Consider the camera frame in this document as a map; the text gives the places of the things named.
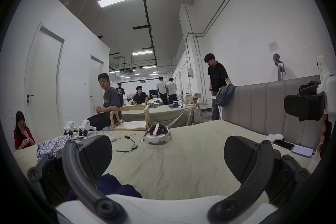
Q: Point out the grey curved metal stand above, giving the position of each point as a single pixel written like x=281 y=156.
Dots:
x=279 y=66

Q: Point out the grey padded headboard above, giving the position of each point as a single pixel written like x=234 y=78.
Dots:
x=259 y=107

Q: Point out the white headset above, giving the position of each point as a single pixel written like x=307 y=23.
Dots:
x=157 y=135

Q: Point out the grey blue garment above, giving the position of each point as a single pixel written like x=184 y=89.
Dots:
x=225 y=95

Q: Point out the small white mouse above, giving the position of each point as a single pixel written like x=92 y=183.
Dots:
x=113 y=139

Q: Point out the plaid checked cloth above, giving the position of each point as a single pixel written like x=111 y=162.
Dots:
x=49 y=148

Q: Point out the phone with lit screen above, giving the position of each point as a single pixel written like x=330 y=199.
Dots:
x=302 y=150

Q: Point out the white sock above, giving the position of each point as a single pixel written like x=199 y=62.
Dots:
x=274 y=136

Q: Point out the white door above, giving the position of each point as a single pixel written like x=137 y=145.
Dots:
x=43 y=91

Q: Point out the spare white gripper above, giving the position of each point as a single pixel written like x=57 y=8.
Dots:
x=85 y=126
x=69 y=127

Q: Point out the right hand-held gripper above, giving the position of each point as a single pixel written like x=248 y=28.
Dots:
x=326 y=76

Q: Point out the black phone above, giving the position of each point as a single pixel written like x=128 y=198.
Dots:
x=283 y=145

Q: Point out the wooden chair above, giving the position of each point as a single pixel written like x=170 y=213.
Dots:
x=131 y=125
x=194 y=103

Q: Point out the bed with pale green sheet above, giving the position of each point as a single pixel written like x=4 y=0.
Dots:
x=162 y=114
x=183 y=157

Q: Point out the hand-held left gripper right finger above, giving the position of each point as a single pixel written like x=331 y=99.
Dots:
x=263 y=165

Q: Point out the person's right hand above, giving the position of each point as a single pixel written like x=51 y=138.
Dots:
x=325 y=128

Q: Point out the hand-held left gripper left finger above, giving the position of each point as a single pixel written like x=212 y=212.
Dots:
x=78 y=178

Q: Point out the dark blue shirt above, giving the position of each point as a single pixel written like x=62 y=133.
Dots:
x=115 y=187

